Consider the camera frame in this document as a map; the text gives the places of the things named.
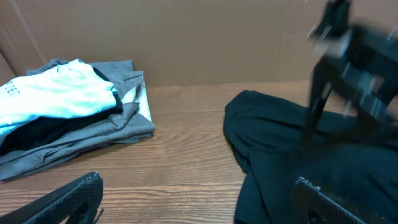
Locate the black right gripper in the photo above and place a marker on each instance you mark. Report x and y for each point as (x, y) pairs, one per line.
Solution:
(359, 63)

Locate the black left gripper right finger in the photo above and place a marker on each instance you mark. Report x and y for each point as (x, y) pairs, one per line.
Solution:
(313, 204)

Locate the black folded t-shirt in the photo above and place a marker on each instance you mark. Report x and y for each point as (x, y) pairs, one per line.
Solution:
(43, 130)

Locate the grey folded garment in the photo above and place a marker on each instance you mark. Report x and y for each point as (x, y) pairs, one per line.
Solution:
(133, 123)

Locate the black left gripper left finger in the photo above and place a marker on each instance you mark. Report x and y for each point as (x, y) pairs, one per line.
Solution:
(75, 203)

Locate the black t-shirt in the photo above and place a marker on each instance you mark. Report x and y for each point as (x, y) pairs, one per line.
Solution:
(43, 130)
(265, 136)

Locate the light blue folded t-shirt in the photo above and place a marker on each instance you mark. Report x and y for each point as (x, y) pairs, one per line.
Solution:
(72, 90)

